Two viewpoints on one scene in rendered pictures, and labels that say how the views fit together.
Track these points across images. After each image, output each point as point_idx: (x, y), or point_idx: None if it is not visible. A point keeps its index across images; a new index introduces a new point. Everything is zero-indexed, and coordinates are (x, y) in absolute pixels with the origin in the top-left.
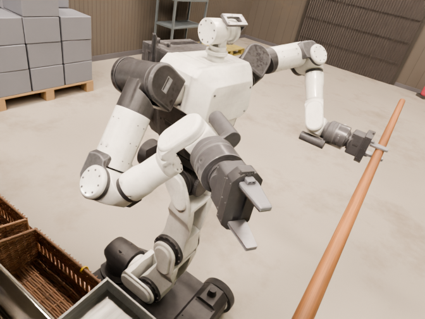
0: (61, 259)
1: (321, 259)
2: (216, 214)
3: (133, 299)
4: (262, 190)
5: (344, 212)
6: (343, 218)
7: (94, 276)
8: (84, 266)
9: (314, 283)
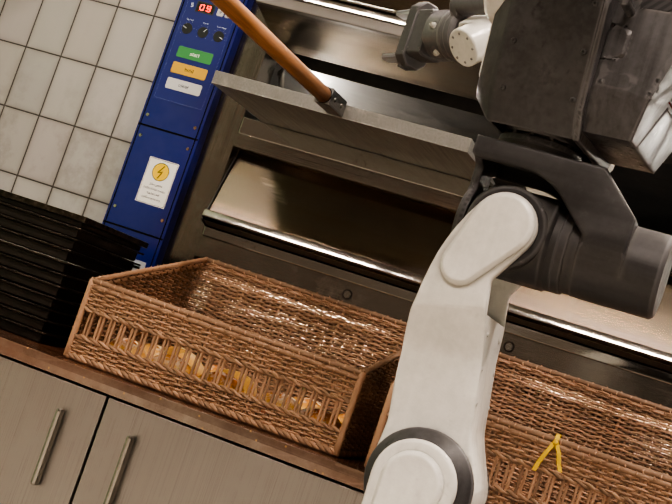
0: (619, 493)
1: (295, 59)
2: (425, 64)
3: (443, 131)
4: (408, 9)
5: (258, 20)
6: (263, 24)
7: (528, 427)
8: (558, 434)
9: (307, 67)
